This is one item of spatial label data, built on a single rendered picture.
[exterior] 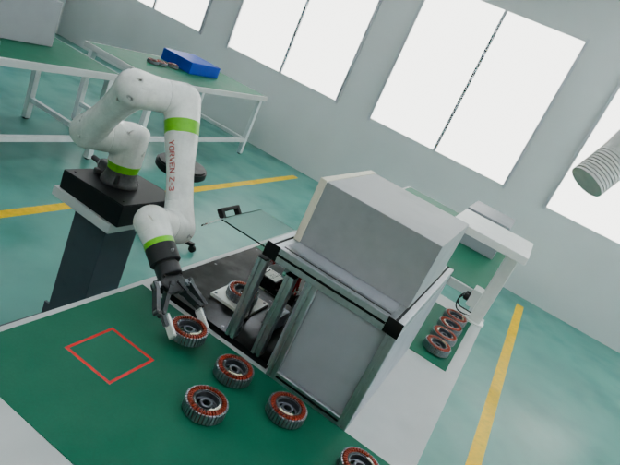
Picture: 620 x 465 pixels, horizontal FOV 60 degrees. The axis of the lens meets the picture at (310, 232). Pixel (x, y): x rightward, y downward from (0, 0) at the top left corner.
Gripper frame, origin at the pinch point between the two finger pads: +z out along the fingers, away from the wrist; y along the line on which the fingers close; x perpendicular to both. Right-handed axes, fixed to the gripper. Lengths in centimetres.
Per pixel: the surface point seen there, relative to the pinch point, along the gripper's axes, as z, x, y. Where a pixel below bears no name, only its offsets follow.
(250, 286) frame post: -4.7, 15.3, -14.1
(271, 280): -7.6, 10.1, -29.9
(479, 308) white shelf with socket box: 23, 17, -154
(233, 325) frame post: 2.7, 3.2, -14.1
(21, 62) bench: -230, -144, -59
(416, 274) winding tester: 13, 56, -33
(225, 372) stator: 16.2, 8.5, -0.3
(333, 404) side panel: 35.1, 20.6, -22.8
